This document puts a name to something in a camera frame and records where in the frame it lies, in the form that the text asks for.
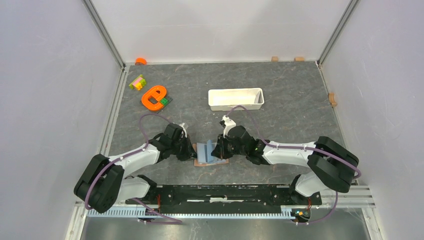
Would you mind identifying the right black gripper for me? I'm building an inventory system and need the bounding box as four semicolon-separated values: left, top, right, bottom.
211;133;248;160

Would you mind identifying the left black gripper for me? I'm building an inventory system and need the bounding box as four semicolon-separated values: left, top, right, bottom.
170;134;199;161

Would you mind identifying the brown leather card holder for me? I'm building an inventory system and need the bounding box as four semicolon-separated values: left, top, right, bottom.
192;140;229;167

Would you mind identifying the white plastic tray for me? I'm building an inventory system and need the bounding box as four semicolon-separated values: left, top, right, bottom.
208;88;265;111

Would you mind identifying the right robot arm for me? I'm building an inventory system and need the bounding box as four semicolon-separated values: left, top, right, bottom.
211;126;360;204

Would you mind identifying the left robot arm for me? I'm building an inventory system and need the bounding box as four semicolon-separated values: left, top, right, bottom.
73;123;197;213

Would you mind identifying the green brick on dark plate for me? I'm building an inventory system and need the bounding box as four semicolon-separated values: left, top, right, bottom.
154;96;174;114

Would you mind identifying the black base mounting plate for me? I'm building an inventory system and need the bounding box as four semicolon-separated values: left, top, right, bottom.
140;184;322;214

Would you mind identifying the orange letter-shaped plastic piece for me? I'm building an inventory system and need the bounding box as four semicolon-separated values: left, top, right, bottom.
140;85;168;112

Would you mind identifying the colourful toy brick stack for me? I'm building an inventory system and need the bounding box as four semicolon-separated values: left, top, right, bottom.
128;74;147;91

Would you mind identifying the orange round cap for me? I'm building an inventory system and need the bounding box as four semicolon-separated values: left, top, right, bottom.
134;57;147;66

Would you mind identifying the small wooden block right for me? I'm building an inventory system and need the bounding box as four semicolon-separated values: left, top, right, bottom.
294;56;305;62

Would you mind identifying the curved wooden piece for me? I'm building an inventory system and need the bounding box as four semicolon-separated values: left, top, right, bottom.
328;92;338;108

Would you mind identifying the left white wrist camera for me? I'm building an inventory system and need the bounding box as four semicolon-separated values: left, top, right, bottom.
179;122;188;138

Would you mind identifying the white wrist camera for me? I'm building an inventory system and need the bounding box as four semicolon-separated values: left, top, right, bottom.
219;115;237;138
179;122;188;138

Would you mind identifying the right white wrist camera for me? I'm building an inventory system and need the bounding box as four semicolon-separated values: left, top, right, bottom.
219;115;237;138

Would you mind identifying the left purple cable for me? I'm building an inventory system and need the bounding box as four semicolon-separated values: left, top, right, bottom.
84;113;186;226

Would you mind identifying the purple cable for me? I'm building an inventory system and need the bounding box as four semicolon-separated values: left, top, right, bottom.
225;104;363;226
84;113;186;226

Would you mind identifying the blue toothed cable rail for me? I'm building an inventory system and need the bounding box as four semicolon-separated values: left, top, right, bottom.
86;206;296;220

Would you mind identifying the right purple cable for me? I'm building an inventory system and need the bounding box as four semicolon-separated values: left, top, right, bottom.
225;104;363;226

